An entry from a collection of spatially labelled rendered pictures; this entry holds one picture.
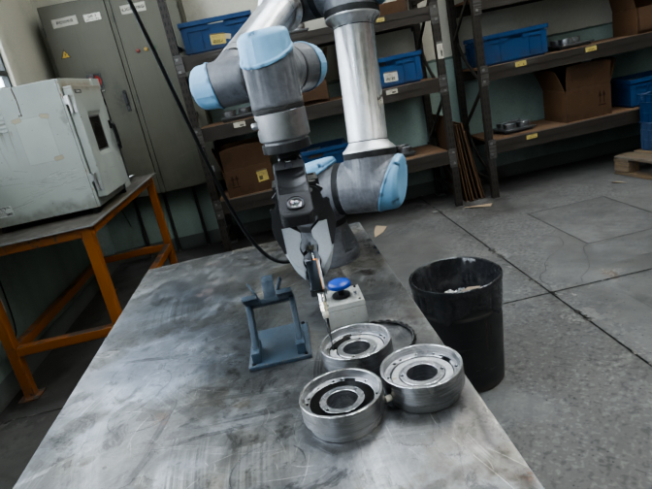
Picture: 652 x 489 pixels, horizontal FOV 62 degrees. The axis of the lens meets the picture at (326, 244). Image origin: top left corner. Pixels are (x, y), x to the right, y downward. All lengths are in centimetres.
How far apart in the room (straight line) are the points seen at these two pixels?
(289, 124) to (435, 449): 45
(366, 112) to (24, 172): 210
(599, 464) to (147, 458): 139
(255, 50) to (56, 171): 222
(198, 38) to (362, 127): 312
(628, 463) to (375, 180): 115
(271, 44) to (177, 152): 376
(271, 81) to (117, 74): 381
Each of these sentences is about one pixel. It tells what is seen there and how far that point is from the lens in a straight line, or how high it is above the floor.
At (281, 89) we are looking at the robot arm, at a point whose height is 120.
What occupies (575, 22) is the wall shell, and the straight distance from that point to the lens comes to 538.
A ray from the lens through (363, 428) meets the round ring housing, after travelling 67.
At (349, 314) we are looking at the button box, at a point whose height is 82.
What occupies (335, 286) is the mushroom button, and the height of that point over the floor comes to 87.
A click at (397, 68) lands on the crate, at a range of 428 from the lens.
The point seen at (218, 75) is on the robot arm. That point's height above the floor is 124.
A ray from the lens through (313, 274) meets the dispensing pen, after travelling 81.
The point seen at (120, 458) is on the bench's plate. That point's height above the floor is 80.
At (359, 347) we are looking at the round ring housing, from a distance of 83.
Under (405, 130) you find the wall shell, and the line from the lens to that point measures 482.
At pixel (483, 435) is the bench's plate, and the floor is 80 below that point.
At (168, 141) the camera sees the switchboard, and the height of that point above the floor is 94.
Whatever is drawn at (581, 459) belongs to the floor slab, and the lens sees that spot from 187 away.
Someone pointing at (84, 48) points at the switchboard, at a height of 172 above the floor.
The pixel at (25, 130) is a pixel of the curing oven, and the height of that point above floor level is 123.
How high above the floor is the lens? 121
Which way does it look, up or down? 17 degrees down
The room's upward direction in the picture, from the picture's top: 12 degrees counter-clockwise
